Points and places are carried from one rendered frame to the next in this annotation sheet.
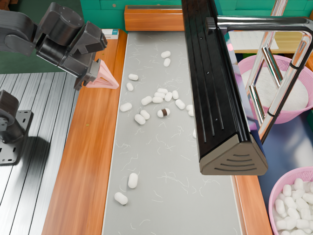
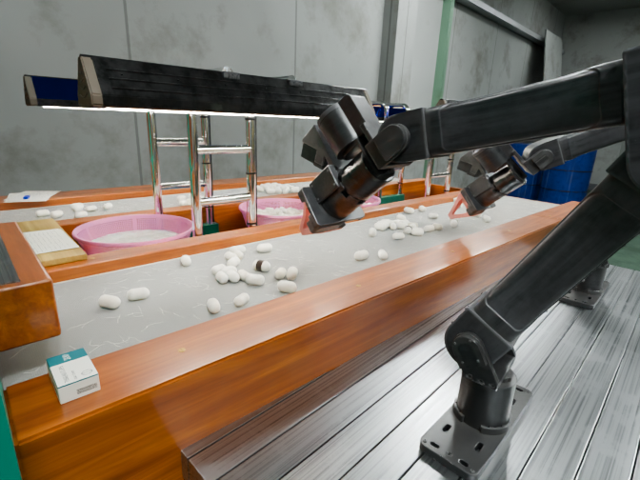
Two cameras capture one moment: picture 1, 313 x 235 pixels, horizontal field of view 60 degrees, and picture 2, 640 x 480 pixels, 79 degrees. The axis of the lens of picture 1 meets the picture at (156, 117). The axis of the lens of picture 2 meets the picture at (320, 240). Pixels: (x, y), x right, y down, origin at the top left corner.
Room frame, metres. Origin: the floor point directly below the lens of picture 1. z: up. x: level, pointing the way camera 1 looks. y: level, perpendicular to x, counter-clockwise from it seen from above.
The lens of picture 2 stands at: (0.94, 0.59, 1.04)
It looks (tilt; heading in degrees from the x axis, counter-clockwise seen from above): 17 degrees down; 227
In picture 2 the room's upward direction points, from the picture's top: 2 degrees clockwise
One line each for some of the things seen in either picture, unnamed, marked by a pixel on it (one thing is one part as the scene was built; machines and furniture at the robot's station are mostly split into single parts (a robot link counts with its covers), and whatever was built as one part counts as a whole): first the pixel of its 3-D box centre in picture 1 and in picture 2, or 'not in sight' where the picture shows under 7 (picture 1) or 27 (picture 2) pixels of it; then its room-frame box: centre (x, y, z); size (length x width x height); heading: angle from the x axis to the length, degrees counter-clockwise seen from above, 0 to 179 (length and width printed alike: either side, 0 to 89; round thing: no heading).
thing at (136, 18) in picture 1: (166, 17); (8, 272); (0.91, -0.04, 0.83); 0.30 x 0.06 x 0.07; 90
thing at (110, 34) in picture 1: (109, 34); (72, 373); (0.89, 0.17, 0.77); 0.06 x 0.04 x 0.02; 90
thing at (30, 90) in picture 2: not in sight; (153, 98); (0.47, -0.65, 1.08); 0.62 x 0.08 x 0.07; 0
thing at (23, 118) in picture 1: (8, 128); (485, 394); (0.49, 0.44, 0.71); 0.20 x 0.07 x 0.08; 3
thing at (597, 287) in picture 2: not in sight; (588, 276); (-0.11, 0.40, 0.71); 0.20 x 0.07 x 0.08; 3
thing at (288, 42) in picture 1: (259, 39); (26, 242); (0.86, -0.38, 0.77); 0.33 x 0.15 x 0.01; 90
